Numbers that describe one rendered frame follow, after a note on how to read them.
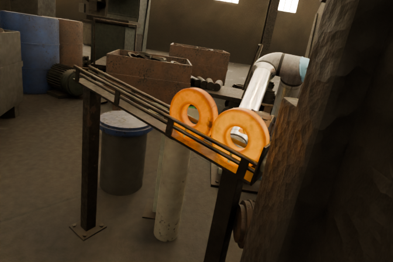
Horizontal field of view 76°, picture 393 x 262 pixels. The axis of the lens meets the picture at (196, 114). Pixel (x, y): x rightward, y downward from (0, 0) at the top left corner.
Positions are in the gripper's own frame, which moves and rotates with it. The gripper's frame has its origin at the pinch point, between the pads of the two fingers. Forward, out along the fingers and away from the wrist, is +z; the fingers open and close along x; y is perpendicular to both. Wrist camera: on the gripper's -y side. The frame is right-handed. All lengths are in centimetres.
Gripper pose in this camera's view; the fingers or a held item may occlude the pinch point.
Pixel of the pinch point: (244, 132)
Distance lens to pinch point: 68.9
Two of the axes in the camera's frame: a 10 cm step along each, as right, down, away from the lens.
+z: -5.0, -1.4, -8.5
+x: 8.0, 2.9, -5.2
